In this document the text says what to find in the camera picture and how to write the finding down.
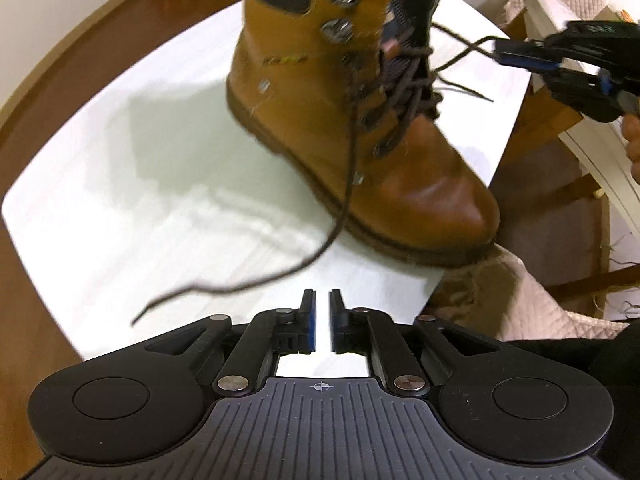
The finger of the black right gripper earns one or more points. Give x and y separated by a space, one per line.
534 49
533 65

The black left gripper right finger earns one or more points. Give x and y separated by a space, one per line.
349 328

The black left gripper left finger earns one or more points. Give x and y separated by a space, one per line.
295 332

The dark brown shoelace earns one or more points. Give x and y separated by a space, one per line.
226 290

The brown leather boot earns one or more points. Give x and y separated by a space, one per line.
415 198

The person's right hand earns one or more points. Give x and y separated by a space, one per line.
631 133

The beige quilted trouser leg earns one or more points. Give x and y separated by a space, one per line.
497 297

